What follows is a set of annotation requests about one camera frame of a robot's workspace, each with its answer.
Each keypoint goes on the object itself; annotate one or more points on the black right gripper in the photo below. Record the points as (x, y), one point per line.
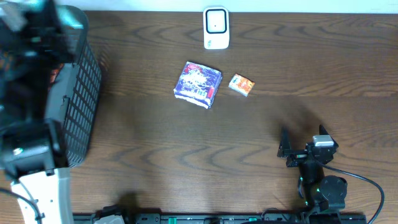
(297, 156)

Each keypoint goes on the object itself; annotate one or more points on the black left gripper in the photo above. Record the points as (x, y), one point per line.
(28, 38)

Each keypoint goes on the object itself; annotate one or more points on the red orange snack packet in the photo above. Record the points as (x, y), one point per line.
(55, 73)

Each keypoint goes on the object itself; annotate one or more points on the orange tissue pack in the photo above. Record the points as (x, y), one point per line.
(241, 84)

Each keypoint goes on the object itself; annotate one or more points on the purple tissue pack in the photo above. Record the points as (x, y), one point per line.
(198, 84)

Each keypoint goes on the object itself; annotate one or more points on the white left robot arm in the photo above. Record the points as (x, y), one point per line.
(32, 149)

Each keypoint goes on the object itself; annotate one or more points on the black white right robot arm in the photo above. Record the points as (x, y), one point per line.
(321, 193)

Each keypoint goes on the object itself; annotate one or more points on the grey plastic basket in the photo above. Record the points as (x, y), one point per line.
(74, 97)

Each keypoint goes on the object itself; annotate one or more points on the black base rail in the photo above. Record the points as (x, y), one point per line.
(116, 214)

